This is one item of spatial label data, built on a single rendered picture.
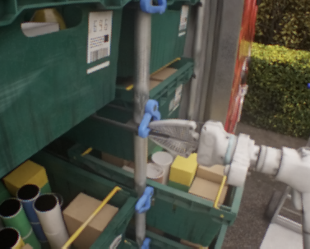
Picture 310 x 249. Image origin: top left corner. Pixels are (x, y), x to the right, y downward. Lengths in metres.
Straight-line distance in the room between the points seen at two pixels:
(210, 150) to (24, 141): 0.36
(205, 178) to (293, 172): 0.49
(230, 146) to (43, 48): 0.39
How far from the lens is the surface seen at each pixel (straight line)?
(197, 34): 0.93
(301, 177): 0.53
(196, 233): 0.87
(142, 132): 0.54
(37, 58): 0.33
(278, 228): 2.33
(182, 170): 0.85
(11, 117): 0.32
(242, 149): 0.50
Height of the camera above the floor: 1.68
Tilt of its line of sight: 28 degrees down
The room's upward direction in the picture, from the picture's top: 2 degrees clockwise
